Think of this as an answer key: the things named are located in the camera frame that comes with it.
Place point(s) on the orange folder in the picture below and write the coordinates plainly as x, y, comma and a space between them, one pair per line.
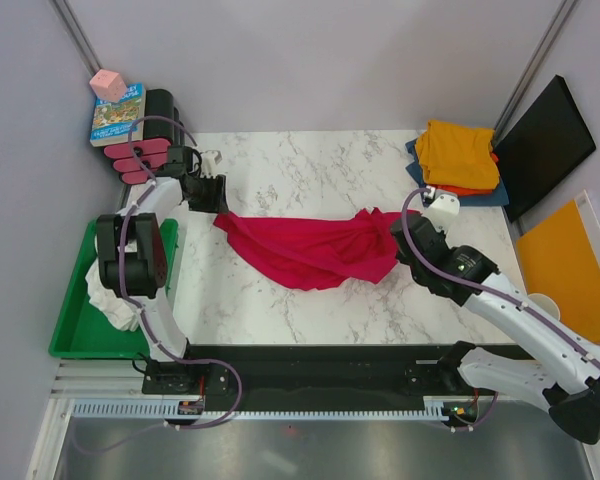
558, 260

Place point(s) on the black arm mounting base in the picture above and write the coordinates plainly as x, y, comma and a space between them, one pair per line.
307, 377

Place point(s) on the mustard yellow folded t-shirt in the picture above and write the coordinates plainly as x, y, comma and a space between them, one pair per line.
459, 156

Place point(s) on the pink cube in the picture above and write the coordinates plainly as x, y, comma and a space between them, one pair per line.
108, 86

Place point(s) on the colourful paperback book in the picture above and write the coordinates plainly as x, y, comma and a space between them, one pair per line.
113, 122

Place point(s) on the black flat board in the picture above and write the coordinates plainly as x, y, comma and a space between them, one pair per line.
548, 142

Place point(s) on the white crumpled cloth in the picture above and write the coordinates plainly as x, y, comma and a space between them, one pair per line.
118, 313

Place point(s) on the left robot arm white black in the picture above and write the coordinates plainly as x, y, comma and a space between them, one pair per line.
132, 258

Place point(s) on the pale yellow mug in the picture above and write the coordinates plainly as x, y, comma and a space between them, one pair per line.
547, 304

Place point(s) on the blue folded t-shirt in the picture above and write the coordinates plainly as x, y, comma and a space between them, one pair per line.
496, 198

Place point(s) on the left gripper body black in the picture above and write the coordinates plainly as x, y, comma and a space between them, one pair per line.
206, 197

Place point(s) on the black pink mini drawer unit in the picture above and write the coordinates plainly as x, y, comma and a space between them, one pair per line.
158, 137

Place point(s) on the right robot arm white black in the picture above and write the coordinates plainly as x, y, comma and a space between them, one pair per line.
562, 377

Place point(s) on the white slotted cable duct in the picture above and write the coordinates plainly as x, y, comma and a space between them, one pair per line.
430, 410

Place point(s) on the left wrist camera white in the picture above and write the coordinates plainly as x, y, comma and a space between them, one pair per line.
210, 160

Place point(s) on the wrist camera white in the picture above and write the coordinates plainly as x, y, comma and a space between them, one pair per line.
441, 208
210, 160

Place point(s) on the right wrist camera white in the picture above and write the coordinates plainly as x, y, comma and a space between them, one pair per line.
441, 208

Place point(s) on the green plastic tray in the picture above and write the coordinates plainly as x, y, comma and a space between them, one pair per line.
82, 331

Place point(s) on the crimson red t-shirt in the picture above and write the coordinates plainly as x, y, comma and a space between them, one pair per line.
315, 254

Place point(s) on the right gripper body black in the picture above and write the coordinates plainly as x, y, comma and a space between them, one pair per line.
415, 270

